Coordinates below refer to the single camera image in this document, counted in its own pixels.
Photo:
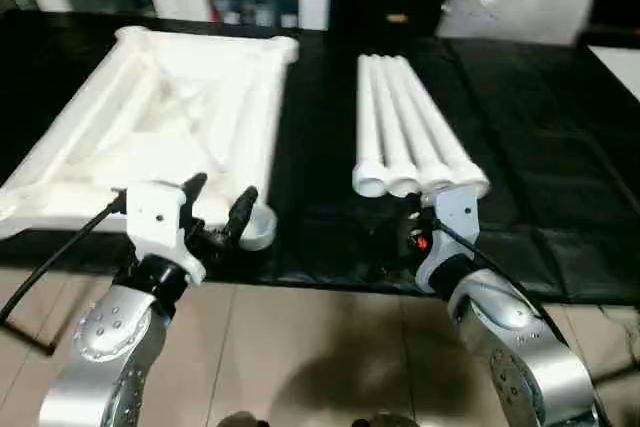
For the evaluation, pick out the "white plastic table top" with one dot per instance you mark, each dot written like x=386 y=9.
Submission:
x=150 y=97

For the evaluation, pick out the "white plastic table leg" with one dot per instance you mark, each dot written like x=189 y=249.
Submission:
x=389 y=117
x=412 y=117
x=434 y=117
x=365 y=117

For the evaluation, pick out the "small white jar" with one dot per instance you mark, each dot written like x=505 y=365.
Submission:
x=288 y=20
x=231 y=18
x=262 y=14

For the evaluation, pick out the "black work mat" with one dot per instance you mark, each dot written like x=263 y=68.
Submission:
x=550 y=147

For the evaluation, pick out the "right robot leg dark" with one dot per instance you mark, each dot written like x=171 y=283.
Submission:
x=382 y=421

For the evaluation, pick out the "robot leg dark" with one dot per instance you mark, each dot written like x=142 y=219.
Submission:
x=245 y=421
x=382 y=421

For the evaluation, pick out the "left robot leg dark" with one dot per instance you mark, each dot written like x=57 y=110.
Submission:
x=245 y=421

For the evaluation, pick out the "small tan label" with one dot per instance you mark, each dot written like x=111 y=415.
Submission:
x=398 y=18

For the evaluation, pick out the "white flat board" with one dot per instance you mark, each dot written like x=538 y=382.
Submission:
x=620 y=64

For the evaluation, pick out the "black table frame leg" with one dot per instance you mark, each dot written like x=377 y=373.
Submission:
x=30 y=339

